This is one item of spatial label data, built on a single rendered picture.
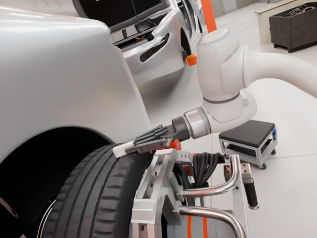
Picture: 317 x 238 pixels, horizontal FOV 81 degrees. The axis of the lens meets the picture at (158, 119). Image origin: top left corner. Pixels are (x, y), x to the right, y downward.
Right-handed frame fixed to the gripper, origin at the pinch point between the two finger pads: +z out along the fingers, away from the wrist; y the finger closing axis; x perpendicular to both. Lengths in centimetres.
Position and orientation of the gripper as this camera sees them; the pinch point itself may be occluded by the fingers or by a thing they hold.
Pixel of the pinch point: (125, 149)
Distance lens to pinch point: 59.6
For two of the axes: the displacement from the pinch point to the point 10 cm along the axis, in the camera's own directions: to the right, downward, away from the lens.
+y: -1.1, -3.3, 9.4
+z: -9.4, 3.4, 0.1
